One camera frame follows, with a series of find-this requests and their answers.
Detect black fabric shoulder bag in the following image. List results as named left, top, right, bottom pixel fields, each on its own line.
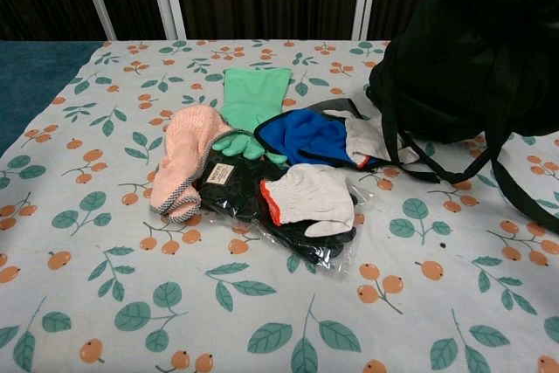
left=365, top=0, right=559, bottom=234

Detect blue mitt with black trim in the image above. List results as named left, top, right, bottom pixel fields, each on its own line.
left=253, top=97, right=394, bottom=172

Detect white cotton glove orange cuff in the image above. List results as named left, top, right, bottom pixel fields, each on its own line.
left=342, top=114, right=420, bottom=169
left=259, top=163, right=355, bottom=238

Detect black gloves in clear packet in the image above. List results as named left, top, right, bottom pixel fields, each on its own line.
left=197, top=152, right=366, bottom=280

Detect green rubber glove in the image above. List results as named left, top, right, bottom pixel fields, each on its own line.
left=212, top=66, right=293, bottom=165

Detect pink knitted cloth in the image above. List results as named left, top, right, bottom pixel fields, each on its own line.
left=149, top=105, right=237, bottom=222

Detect floral print tablecloth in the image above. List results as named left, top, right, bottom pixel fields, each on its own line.
left=0, top=38, right=559, bottom=373

